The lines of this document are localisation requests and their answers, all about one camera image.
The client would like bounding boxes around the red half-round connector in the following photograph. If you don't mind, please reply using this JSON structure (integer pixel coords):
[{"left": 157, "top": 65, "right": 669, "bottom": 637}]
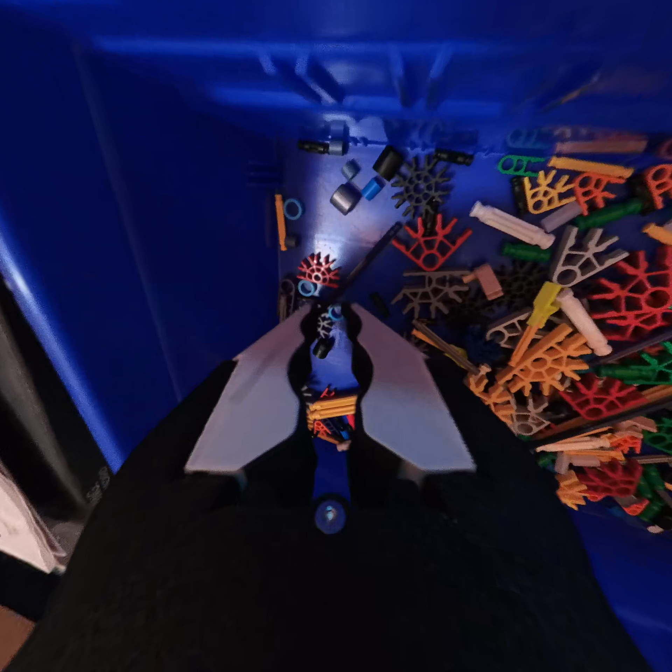
[{"left": 296, "top": 253, "right": 342, "bottom": 289}]

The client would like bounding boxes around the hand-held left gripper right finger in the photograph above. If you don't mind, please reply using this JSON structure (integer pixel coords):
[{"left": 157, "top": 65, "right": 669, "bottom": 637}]
[{"left": 343, "top": 302, "right": 477, "bottom": 472}]

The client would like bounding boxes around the pile of colourful construction toy pieces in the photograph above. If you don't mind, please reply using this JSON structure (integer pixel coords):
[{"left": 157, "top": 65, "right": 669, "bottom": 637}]
[{"left": 278, "top": 126, "right": 672, "bottom": 533}]

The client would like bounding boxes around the black cylinder spacer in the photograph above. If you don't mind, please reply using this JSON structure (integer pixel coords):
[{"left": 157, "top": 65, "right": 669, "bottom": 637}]
[{"left": 373, "top": 145, "right": 405, "bottom": 182}]

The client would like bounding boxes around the white instruction booklet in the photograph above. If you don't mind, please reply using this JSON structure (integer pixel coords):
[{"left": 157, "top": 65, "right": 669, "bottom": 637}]
[{"left": 0, "top": 462, "right": 66, "bottom": 574}]

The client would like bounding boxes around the black snowflake connector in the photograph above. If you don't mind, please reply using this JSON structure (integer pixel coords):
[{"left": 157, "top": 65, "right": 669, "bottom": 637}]
[{"left": 391, "top": 154, "right": 455, "bottom": 218}]

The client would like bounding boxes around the white rod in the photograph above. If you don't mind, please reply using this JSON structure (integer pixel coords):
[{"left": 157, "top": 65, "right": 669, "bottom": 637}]
[{"left": 469, "top": 201, "right": 556, "bottom": 250}]

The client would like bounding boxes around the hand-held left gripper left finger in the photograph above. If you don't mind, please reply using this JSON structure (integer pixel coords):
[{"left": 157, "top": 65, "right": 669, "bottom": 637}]
[{"left": 184, "top": 302, "right": 317, "bottom": 474}]

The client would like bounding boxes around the long dark blue rod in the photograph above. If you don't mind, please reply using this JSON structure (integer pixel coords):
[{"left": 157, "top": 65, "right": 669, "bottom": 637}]
[{"left": 340, "top": 222, "right": 404, "bottom": 295}]

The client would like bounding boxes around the blue plastic storage bin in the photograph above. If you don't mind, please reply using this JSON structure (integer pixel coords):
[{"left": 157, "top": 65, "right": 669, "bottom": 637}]
[{"left": 0, "top": 0, "right": 672, "bottom": 672}]

